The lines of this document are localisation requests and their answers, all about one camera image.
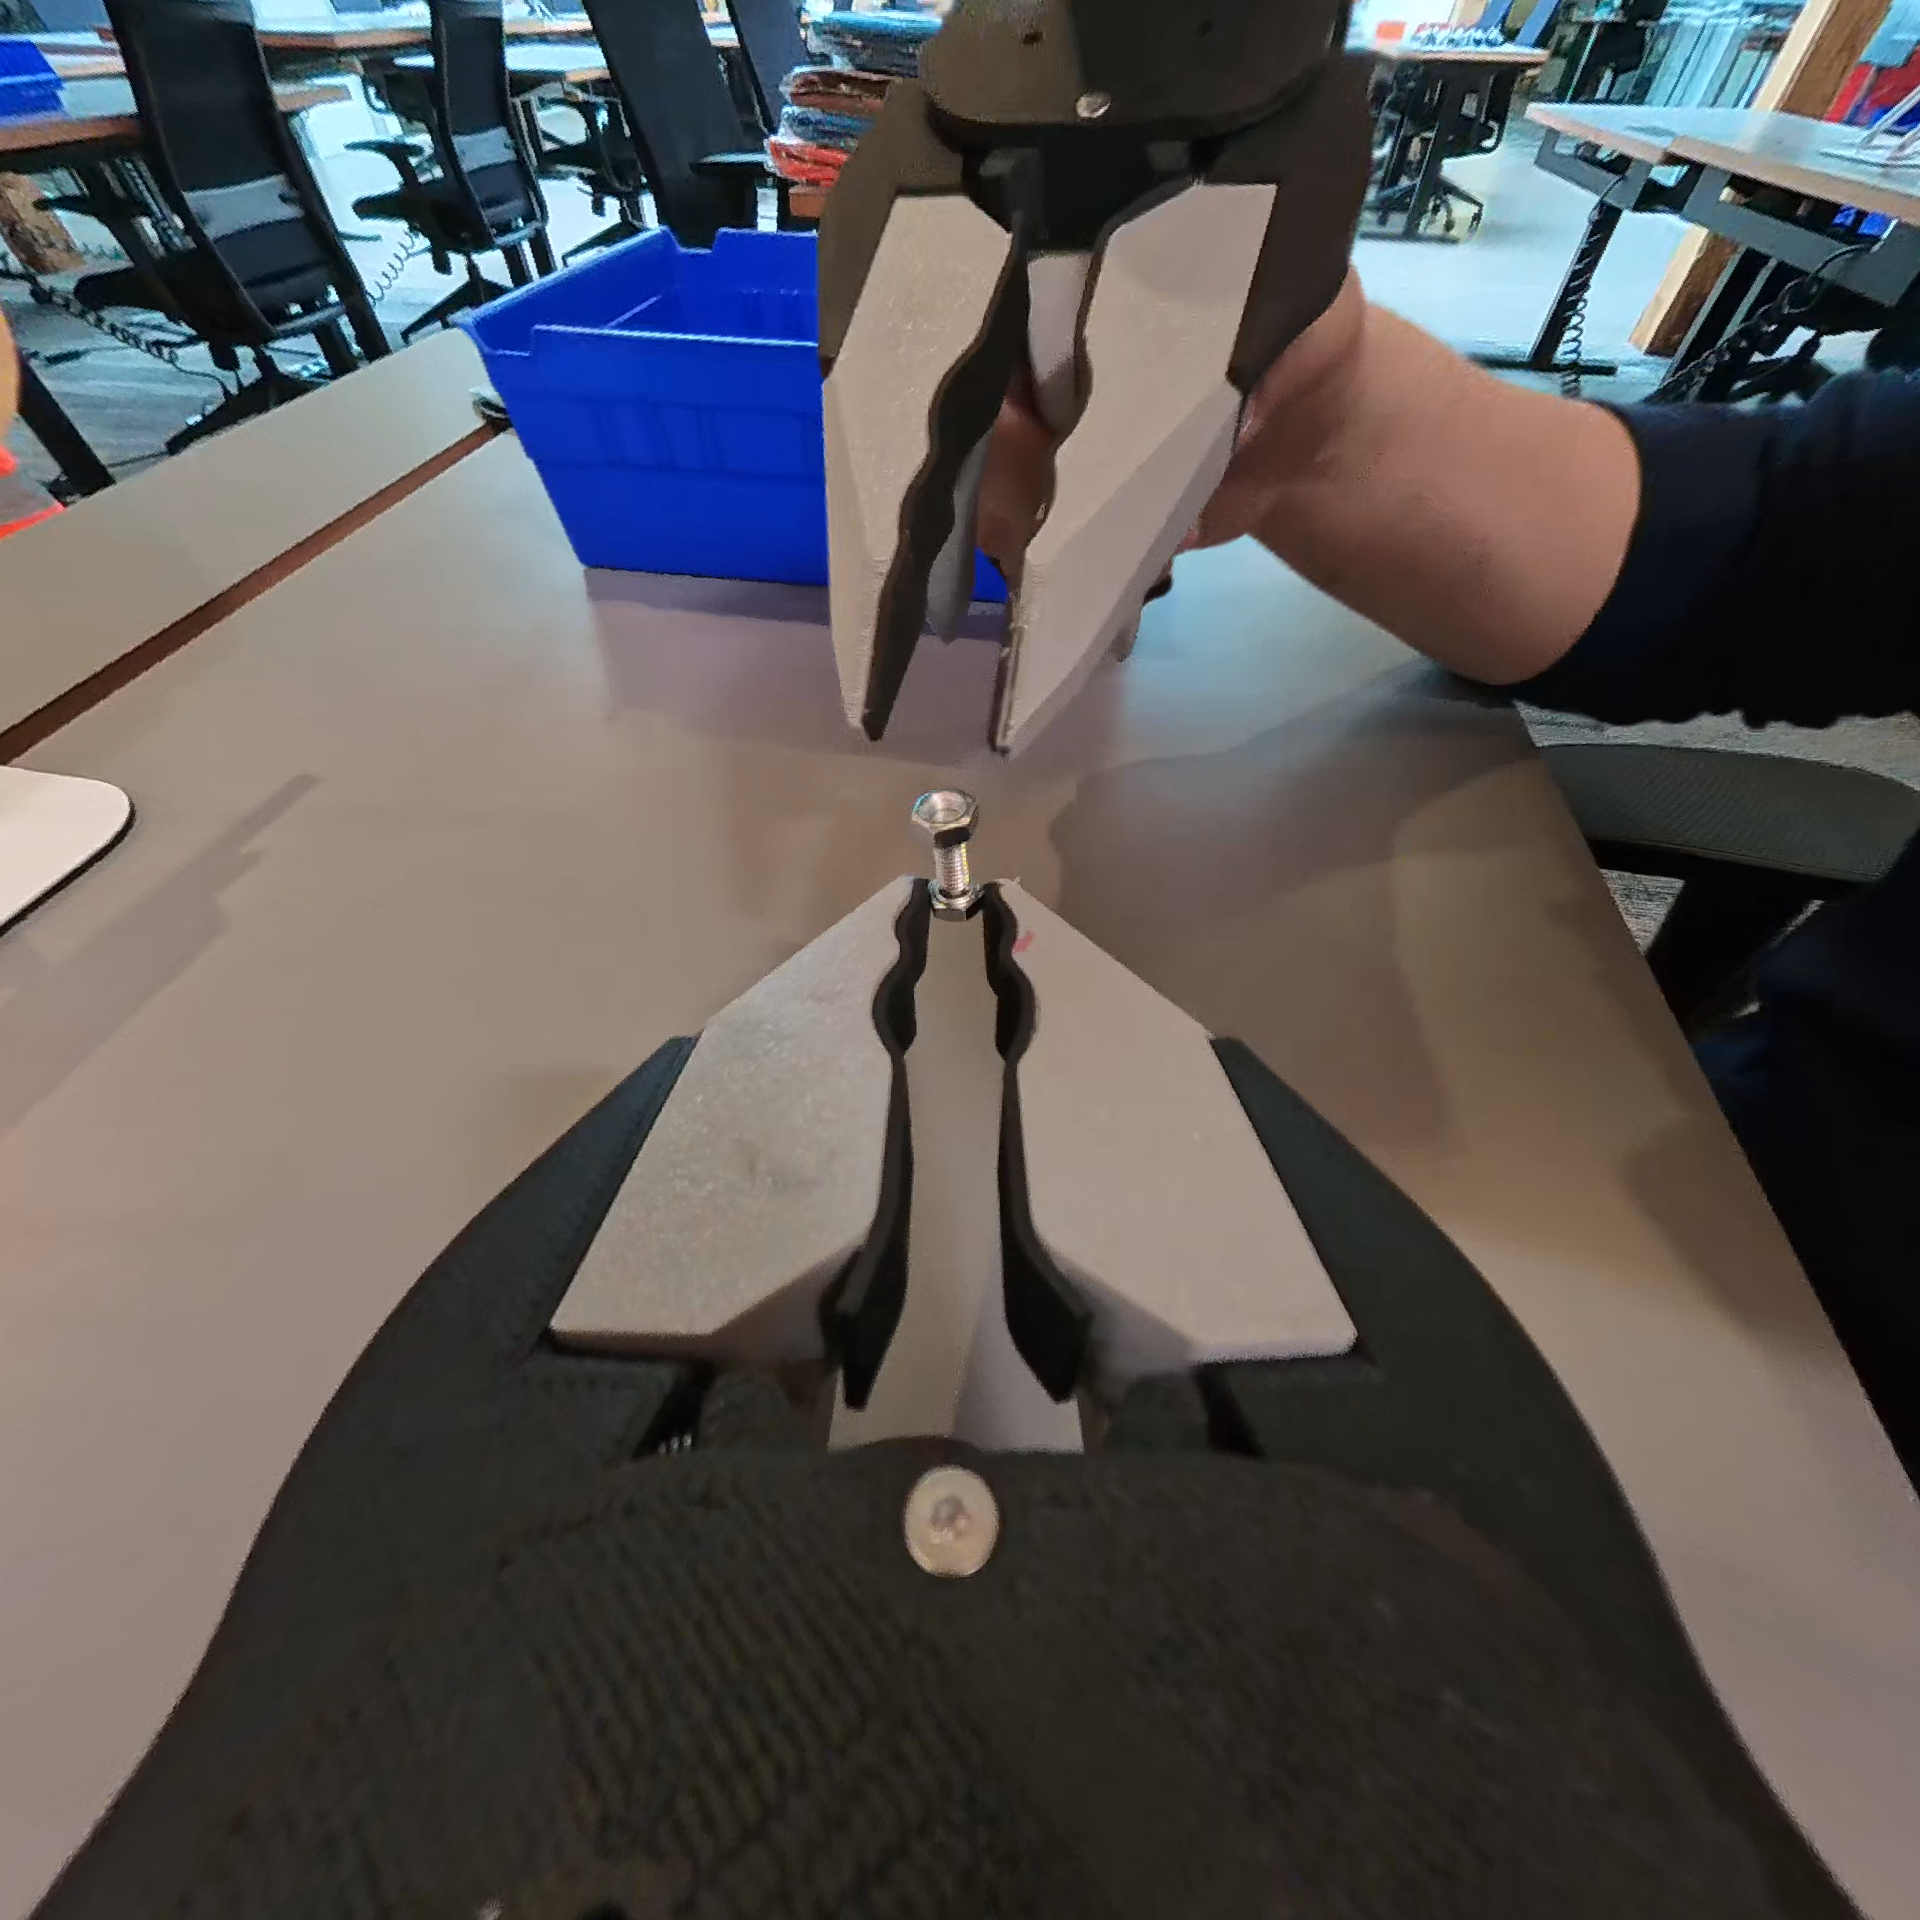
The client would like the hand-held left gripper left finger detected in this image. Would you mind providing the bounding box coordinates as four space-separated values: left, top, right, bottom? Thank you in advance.
549 873 922 1410

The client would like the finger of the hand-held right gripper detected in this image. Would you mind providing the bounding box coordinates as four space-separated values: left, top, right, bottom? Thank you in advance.
989 176 1282 756
819 192 1026 742

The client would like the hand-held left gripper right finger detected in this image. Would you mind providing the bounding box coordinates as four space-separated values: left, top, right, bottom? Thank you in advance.
982 878 1364 1403

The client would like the person's right hand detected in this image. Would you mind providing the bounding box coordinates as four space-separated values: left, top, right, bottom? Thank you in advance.
975 269 1442 602

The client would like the stack of folded cloth packets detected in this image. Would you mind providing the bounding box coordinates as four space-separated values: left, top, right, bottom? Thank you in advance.
766 6 941 189

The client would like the wooden top desk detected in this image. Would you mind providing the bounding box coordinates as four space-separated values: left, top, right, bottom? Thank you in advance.
0 83 354 498
1524 103 1920 400

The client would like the black mesh office chair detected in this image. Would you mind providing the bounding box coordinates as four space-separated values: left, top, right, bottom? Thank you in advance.
1538 742 1920 1022

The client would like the wooden post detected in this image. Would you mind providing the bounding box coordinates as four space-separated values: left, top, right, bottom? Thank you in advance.
1632 0 1899 355

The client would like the white lamp base plate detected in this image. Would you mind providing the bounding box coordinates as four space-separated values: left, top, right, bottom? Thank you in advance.
0 769 135 932

